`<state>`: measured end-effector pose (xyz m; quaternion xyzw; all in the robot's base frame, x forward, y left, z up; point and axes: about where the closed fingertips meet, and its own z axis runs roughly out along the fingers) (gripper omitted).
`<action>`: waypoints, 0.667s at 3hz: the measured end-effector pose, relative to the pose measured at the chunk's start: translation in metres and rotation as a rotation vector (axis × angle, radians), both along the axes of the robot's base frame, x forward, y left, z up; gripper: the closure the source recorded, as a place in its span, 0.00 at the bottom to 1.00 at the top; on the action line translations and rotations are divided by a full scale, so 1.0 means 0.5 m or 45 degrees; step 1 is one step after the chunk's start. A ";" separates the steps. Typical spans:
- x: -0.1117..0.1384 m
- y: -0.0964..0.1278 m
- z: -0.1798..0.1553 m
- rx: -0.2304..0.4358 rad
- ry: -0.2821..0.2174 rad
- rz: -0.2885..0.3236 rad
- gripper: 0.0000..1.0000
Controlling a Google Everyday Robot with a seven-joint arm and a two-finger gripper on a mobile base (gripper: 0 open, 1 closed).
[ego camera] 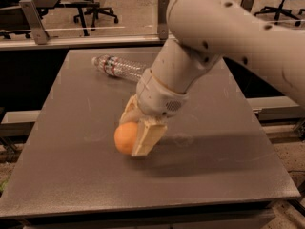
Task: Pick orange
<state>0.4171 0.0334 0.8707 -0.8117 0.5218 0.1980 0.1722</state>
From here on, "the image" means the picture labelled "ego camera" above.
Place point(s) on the black office chair left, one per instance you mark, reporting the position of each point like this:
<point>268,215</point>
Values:
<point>101,10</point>

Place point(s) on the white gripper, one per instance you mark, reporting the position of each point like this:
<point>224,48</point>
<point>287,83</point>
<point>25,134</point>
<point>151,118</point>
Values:
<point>157,98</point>

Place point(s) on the middle metal bracket post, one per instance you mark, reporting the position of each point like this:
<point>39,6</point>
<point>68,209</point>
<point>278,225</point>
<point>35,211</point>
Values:
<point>162,27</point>

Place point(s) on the left metal bracket post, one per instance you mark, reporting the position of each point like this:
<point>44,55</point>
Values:
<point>39,34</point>

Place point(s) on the orange fruit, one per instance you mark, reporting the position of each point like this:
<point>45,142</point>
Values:
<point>125,137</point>

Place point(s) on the metal rail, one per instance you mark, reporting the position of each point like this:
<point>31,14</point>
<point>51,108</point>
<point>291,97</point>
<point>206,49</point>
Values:
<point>82,43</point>

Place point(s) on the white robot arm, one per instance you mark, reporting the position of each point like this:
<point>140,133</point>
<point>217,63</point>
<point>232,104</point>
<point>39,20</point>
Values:
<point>204,32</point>

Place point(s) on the metal bracket post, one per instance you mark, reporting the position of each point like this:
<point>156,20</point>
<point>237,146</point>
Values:
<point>162,27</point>
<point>39,34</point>
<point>247,5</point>

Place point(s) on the clear plastic water bottle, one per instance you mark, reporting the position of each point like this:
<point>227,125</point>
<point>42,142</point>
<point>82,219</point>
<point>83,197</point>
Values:
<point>119,67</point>

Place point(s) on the right metal bracket post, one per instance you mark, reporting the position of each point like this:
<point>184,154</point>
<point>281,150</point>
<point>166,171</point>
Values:
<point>247,5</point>

